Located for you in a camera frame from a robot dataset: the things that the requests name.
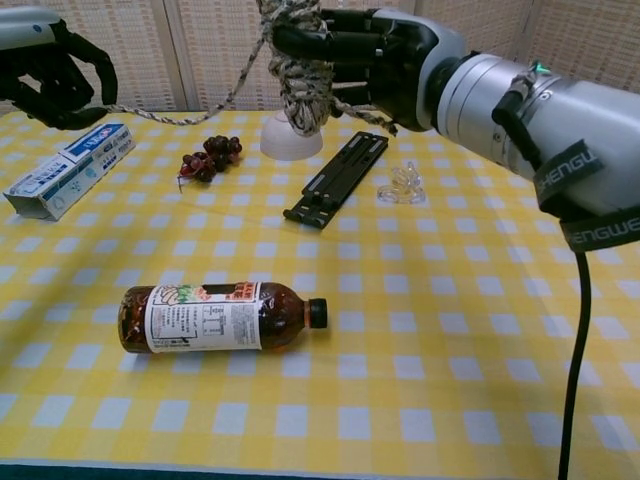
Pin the yellow white checkered tablecloth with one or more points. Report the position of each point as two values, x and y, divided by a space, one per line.
450 350

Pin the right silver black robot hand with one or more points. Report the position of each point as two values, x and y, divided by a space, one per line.
400 65

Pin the clear plastic clip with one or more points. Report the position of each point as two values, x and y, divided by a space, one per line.
400 193

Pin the black folding stand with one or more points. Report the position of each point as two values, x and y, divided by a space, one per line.
340 175

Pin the beige woven folding screen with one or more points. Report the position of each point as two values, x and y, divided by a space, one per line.
190 50

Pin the dark red grape bunch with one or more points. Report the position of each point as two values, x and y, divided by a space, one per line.
215 150

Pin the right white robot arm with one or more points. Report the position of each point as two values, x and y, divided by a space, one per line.
500 110

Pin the blue white toothpaste box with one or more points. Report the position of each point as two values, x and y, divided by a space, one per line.
75 165

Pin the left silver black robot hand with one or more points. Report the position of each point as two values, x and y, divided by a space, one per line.
75 60

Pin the white upturned bowl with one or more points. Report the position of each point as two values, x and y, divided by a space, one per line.
285 146

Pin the brown tea bottle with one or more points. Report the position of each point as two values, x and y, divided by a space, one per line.
200 320

